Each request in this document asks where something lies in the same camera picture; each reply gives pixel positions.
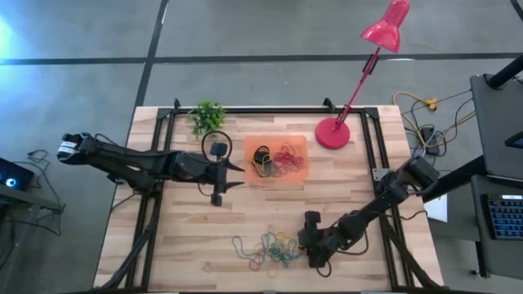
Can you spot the white paper sheet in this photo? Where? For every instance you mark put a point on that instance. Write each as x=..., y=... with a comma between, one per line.
x=437, y=208

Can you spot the orange translucent plastic bin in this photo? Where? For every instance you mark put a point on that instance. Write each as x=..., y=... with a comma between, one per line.
x=249, y=141

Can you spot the black diagonal desk bar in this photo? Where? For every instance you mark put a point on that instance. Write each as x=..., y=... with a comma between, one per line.
x=453, y=179

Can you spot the red desk lamp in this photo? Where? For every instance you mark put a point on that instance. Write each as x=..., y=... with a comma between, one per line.
x=333, y=134

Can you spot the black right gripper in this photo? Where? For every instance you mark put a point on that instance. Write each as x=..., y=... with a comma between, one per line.
x=324, y=243

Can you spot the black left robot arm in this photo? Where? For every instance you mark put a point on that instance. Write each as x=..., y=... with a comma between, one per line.
x=130, y=163

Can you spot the dark tablet screen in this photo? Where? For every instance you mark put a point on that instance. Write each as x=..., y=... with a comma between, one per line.
x=517, y=141

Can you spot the black device with blue light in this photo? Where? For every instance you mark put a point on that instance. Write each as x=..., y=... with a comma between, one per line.
x=16, y=173

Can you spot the dark grey desk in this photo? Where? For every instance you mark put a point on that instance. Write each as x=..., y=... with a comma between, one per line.
x=498, y=257
x=498, y=122

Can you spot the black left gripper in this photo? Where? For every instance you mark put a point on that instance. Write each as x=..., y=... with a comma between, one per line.
x=200, y=169

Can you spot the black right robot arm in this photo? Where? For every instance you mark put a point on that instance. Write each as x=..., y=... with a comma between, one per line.
x=384, y=200

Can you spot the black round post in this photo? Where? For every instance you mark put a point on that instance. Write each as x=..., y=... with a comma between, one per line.
x=506, y=71

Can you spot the teal rubber band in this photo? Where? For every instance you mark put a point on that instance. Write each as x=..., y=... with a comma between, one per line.
x=233, y=245
x=286, y=259
x=267, y=245
x=294, y=253

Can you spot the grey metal bracket plate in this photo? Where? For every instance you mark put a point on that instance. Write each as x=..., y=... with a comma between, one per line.
x=378, y=175

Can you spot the backlit computer keyboard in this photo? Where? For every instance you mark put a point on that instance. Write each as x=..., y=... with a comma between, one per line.
x=506, y=216

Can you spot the green plant in white pot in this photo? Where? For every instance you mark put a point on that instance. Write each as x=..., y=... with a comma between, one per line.
x=208, y=118

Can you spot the black power adapter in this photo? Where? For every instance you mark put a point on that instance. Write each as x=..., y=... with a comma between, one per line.
x=430, y=139

